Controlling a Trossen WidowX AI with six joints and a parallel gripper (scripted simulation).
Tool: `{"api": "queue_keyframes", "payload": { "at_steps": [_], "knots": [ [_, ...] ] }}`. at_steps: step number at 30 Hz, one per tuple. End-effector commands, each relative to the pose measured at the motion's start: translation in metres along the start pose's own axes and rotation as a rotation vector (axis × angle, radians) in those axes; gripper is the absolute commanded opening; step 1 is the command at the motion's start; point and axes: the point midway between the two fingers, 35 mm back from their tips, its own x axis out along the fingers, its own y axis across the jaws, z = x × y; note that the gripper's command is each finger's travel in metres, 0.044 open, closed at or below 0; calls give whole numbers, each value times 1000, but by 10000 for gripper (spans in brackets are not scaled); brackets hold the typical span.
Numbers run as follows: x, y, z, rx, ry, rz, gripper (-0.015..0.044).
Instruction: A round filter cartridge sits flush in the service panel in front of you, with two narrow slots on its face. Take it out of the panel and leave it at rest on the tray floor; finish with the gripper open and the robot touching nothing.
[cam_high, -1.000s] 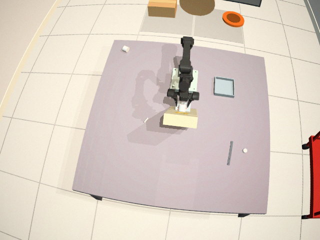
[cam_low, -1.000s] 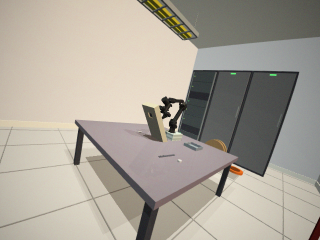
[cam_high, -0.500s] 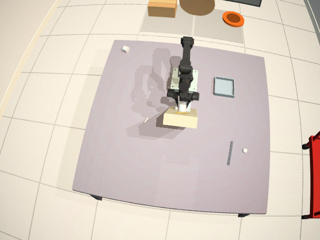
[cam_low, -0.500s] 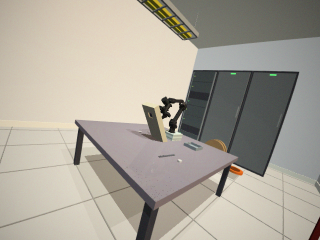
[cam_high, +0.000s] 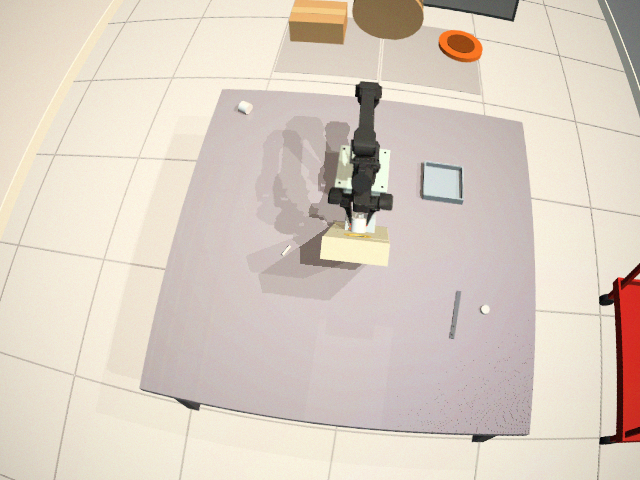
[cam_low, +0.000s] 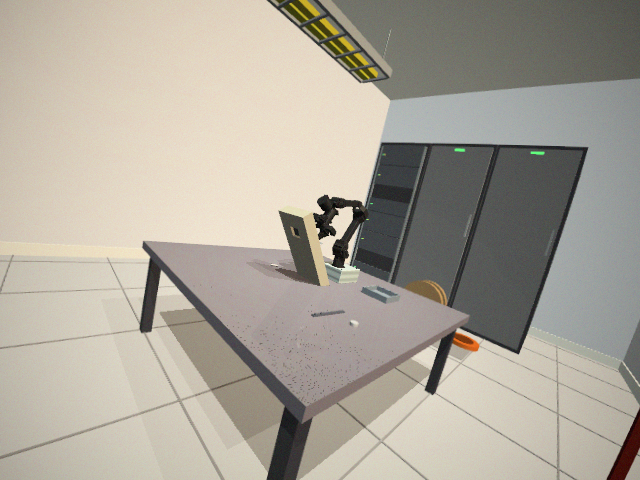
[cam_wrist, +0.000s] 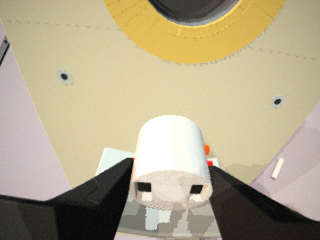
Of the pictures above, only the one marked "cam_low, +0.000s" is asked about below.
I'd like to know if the cream panel with round hole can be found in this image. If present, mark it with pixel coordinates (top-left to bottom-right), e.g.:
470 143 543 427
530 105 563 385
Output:
278 205 330 286

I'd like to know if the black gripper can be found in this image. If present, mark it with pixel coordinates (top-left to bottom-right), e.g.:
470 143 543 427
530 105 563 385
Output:
315 213 336 240

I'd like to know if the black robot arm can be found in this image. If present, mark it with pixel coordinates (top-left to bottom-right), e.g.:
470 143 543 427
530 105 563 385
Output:
313 195 368 268

